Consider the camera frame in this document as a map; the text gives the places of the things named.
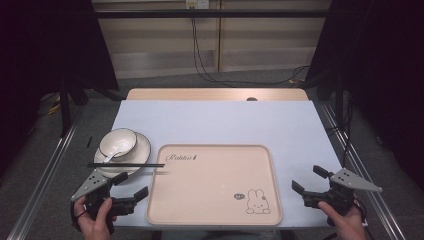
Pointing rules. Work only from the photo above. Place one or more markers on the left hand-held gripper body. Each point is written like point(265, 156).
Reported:
point(93, 185)

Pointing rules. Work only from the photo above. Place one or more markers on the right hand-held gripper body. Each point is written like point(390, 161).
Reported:
point(346, 181)

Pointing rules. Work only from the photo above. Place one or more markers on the pair of black chopsticks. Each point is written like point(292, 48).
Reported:
point(126, 165)

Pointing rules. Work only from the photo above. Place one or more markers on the white ceramic spoon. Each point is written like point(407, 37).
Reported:
point(111, 156)

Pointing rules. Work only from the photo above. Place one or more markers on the white plate with dark rim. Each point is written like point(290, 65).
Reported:
point(141, 150)

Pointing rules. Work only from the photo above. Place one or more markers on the white bowl with dark rim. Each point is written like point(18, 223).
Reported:
point(120, 140)

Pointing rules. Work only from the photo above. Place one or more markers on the pink tray with rabbit print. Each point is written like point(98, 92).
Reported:
point(206, 186)

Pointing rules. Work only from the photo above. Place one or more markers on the person's left hand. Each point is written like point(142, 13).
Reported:
point(95, 230)

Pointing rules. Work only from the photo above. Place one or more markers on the person's right hand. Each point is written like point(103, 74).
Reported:
point(348, 228)

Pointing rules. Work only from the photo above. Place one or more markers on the small black stick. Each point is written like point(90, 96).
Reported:
point(89, 142)

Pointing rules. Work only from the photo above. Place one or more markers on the black metal stand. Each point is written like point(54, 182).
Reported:
point(65, 110)

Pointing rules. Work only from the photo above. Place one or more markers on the white table mat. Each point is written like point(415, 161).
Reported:
point(216, 123)

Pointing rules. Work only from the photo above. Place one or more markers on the wooden table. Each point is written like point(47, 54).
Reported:
point(200, 94)

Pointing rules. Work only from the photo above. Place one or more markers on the black curtain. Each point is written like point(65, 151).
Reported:
point(376, 50)
point(50, 43)

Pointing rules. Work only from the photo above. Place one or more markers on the black metal crossbar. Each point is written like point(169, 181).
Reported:
point(233, 13)

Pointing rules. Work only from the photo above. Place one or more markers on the metal floor rail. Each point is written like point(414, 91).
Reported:
point(46, 170)
point(366, 173)

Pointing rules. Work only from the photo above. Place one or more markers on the white wall outlet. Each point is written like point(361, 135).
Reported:
point(198, 3)

